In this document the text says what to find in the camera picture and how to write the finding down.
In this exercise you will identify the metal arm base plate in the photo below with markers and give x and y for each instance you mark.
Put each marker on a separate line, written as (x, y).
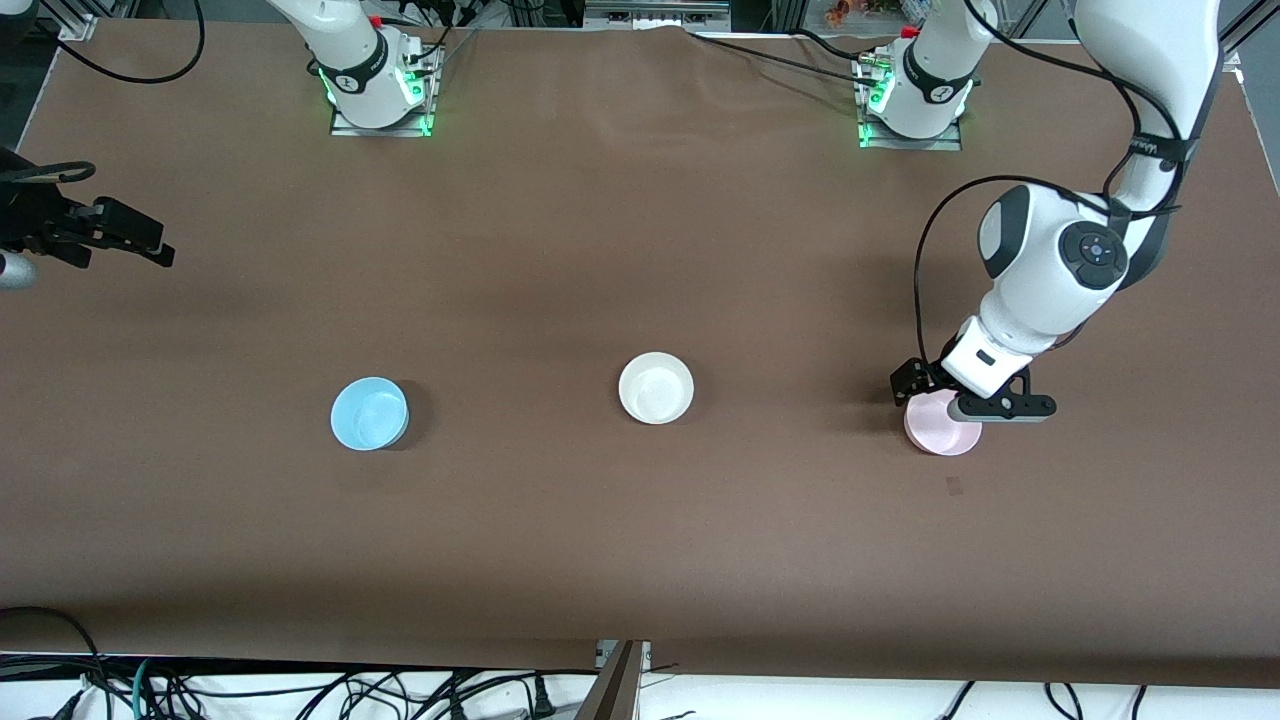
(945, 143)
(345, 128)

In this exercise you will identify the white bowl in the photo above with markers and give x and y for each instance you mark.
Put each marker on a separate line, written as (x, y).
(655, 388)

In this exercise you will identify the aluminium frame post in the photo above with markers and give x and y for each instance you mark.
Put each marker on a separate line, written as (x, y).
(620, 690)

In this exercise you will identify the aluminium frame profile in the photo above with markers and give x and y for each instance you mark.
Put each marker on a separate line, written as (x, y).
(78, 25)
(1235, 45)

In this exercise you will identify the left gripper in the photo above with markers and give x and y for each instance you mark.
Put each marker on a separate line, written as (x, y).
(912, 379)

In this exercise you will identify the brown table cover sheet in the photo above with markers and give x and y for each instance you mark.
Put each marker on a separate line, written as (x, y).
(700, 250)

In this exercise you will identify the grey network device box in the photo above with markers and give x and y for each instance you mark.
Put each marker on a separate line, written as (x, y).
(650, 15)

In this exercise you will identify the black power plug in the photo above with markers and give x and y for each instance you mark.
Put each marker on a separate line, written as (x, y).
(542, 698)

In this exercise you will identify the blue bowl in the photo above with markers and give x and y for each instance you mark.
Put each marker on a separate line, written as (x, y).
(368, 415)

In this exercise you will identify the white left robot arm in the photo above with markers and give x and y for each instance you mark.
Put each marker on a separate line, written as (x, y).
(1050, 290)

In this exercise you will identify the pink bowl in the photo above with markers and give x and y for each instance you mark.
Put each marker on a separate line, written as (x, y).
(940, 437)

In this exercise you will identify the orange object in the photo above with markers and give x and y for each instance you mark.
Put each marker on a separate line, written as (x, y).
(845, 10)

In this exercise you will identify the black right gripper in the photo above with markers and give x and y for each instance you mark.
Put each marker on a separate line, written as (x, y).
(38, 222)

